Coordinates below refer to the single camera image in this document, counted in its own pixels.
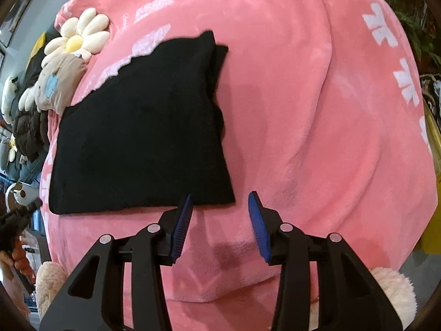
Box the framed wall picture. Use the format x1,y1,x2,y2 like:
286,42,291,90
0,0,52,46

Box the green plant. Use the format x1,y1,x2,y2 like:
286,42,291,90
365,0,441,74

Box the black sweater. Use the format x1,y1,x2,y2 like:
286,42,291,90
48,30,236,215

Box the white cartoon-face container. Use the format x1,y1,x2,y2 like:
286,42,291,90
6,183,42,212

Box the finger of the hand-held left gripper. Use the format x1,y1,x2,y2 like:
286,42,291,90
7,198,44,222

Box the blue sofa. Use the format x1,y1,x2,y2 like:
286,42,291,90
0,124,46,184

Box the white flower pillow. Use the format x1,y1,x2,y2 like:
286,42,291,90
44,7,111,59
17,86,46,113

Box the small white flower plush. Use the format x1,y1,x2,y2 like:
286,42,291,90
5,134,18,163

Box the dark puffer jacket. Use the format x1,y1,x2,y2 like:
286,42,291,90
13,110,49,163

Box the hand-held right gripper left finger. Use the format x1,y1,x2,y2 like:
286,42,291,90
39,193,193,331

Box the cream fluffy fleece cloth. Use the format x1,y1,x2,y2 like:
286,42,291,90
308,266,418,330
35,261,70,322

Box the white seal plush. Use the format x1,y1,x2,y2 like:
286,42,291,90
2,76,20,125

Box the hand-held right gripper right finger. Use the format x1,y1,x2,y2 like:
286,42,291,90
248,191,404,331

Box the hanging clothes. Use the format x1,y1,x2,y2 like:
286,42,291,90
418,74,441,118

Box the pink printed blanket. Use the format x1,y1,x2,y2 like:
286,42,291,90
39,0,438,331

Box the beige plush pillow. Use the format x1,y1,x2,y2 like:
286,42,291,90
34,53,88,115

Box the yellow cloth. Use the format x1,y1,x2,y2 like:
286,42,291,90
29,33,48,67

